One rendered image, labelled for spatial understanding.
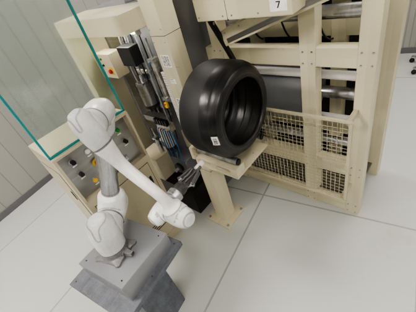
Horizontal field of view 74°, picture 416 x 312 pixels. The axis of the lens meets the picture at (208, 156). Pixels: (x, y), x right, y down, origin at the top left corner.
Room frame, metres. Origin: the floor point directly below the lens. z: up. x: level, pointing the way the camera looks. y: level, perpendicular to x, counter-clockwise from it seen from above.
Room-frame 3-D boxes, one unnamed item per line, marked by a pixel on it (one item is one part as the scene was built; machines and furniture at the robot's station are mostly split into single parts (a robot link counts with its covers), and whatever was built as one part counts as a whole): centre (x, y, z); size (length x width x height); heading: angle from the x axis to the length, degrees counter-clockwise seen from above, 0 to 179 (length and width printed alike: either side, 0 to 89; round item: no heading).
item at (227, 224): (1.71, 0.01, 0.01); 0.27 x 0.27 x 0.02; 39
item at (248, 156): (1.53, -0.17, 0.80); 0.37 x 0.36 x 0.02; 129
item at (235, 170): (1.44, -0.06, 0.83); 0.36 x 0.09 x 0.06; 39
